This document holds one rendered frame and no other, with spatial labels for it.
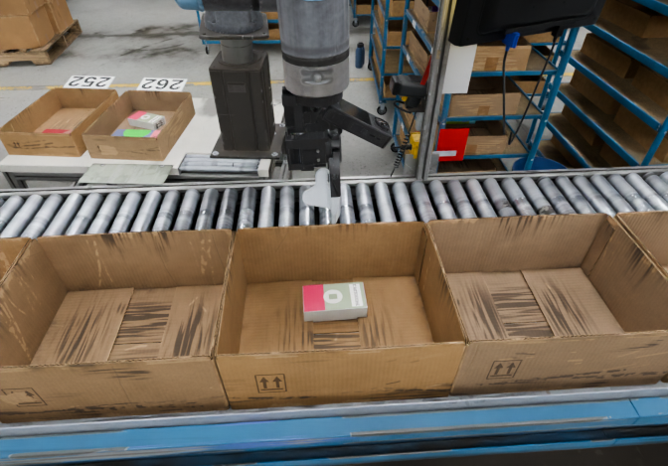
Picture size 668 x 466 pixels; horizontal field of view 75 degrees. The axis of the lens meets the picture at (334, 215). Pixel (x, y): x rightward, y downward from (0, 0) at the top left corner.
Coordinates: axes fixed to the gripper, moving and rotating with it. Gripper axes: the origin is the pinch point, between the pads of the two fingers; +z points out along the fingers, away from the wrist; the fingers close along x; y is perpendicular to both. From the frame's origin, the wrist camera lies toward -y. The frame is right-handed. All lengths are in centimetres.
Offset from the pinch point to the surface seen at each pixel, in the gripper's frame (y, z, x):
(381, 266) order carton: -10.1, 26.1, -7.6
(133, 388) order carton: 34.4, 19.9, 21.1
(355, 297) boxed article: -3.5, 25.8, 0.8
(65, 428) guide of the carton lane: 46, 25, 24
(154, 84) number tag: 70, 30, -125
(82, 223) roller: 77, 42, -48
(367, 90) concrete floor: -46, 119, -303
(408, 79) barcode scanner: -27, 10, -69
